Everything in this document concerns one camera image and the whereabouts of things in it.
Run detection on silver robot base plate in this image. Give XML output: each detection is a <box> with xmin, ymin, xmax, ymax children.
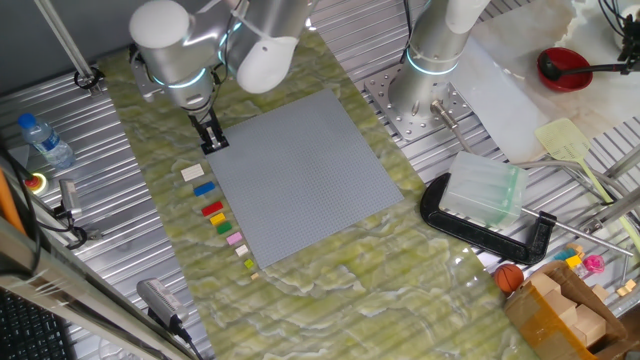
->
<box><xmin>363</xmin><ymin>63</ymin><xmax>474</xmax><ymax>143</ymax></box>

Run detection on black C-clamp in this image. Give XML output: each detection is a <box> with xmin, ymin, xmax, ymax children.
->
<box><xmin>419</xmin><ymin>172</ymin><xmax>634</xmax><ymax>267</ymax></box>

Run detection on metal tripod pole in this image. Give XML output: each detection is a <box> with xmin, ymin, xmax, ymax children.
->
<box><xmin>32</xmin><ymin>0</ymin><xmax>106</xmax><ymax>97</ymax></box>

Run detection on pale yellow slotted spatula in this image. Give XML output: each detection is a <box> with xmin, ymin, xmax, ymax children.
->
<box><xmin>533</xmin><ymin>117</ymin><xmax>640</xmax><ymax>254</ymax></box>

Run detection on aluminium frame rail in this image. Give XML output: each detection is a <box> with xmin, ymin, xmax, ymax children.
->
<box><xmin>0</xmin><ymin>214</ymin><xmax>199</xmax><ymax>360</ymax></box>

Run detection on orange pole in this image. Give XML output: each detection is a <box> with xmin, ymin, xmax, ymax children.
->
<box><xmin>0</xmin><ymin>167</ymin><xmax>26</xmax><ymax>236</ymax></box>

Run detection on white marble pattern mat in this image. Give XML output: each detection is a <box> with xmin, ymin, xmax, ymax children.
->
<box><xmin>449</xmin><ymin>0</ymin><xmax>640</xmax><ymax>165</ymax></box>

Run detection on pink toy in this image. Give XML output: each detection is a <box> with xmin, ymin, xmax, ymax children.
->
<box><xmin>582</xmin><ymin>253</ymin><xmax>607</xmax><ymax>275</ymax></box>

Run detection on metal camera mount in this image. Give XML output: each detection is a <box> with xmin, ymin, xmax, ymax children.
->
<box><xmin>52</xmin><ymin>204</ymin><xmax>104</xmax><ymax>251</ymax></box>

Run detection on black keyboard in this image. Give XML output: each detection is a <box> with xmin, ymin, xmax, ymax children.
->
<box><xmin>0</xmin><ymin>287</ymin><xmax>77</xmax><ymax>360</ymax></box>

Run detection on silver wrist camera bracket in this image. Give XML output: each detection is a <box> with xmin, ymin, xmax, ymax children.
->
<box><xmin>129</xmin><ymin>45</ymin><xmax>165</xmax><ymax>104</ymax></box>

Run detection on white Lego plate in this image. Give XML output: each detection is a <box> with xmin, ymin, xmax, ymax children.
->
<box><xmin>180</xmin><ymin>163</ymin><xmax>206</xmax><ymax>182</ymax></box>

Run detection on aluminium profile bar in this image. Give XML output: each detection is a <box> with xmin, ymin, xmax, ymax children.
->
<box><xmin>602</xmin><ymin>143</ymin><xmax>640</xmax><ymax>181</ymax></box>
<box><xmin>581</xmin><ymin>185</ymin><xmax>640</xmax><ymax>236</ymax></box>

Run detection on white cup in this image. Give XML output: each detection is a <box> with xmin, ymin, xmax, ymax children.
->
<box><xmin>613</xmin><ymin>4</ymin><xmax>632</xmax><ymax>51</ymax></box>

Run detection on red bowl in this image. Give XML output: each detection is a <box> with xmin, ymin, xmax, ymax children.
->
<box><xmin>536</xmin><ymin>47</ymin><xmax>594</xmax><ymax>94</ymax></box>

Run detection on wooden block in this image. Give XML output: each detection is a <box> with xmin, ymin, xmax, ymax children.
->
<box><xmin>573</xmin><ymin>304</ymin><xmax>608</xmax><ymax>347</ymax></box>
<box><xmin>542</xmin><ymin>288</ymin><xmax>579</xmax><ymax>322</ymax></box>
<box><xmin>528</xmin><ymin>272</ymin><xmax>562</xmax><ymax>297</ymax></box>

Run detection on large grey Lego baseplate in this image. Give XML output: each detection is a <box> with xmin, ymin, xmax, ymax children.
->
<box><xmin>205</xmin><ymin>88</ymin><xmax>405</xmax><ymax>270</ymax></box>

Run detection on clear water bottle blue cap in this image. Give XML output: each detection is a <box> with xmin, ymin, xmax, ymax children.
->
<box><xmin>17</xmin><ymin>112</ymin><xmax>77</xmax><ymax>170</ymax></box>

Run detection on red emergency stop button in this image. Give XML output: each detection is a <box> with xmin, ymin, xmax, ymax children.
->
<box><xmin>23</xmin><ymin>172</ymin><xmax>49</xmax><ymax>197</ymax></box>

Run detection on black cabled device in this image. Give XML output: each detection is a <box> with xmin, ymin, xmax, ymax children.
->
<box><xmin>597</xmin><ymin>0</ymin><xmax>640</xmax><ymax>76</ymax></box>

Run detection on translucent plastic box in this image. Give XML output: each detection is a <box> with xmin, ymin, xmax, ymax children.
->
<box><xmin>438</xmin><ymin>150</ymin><xmax>530</xmax><ymax>230</ymax></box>

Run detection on black ladle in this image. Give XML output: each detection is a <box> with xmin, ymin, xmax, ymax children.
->
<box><xmin>537</xmin><ymin>51</ymin><xmax>630</xmax><ymax>83</ymax></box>

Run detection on green marble pattern mat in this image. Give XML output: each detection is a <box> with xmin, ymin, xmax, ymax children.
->
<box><xmin>97</xmin><ymin>0</ymin><xmax>529</xmax><ymax>360</ymax></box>

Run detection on small toy basketball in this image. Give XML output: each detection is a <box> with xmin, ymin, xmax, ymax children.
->
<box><xmin>493</xmin><ymin>263</ymin><xmax>526</xmax><ymax>295</ymax></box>

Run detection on grey depth camera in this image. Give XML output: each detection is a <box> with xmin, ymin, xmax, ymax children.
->
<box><xmin>135</xmin><ymin>277</ymin><xmax>187</xmax><ymax>331</ymax></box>
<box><xmin>55</xmin><ymin>178</ymin><xmax>84</xmax><ymax>220</ymax></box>

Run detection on brown cardboard box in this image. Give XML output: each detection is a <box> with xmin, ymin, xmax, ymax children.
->
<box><xmin>503</xmin><ymin>259</ymin><xmax>637</xmax><ymax>360</ymax></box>

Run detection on black Lego plate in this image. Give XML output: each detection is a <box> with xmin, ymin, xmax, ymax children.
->
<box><xmin>200</xmin><ymin>134</ymin><xmax>231</xmax><ymax>156</ymax></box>

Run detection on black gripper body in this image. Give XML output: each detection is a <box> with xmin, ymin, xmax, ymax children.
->
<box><xmin>188</xmin><ymin>107</ymin><xmax>221</xmax><ymax>135</ymax></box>

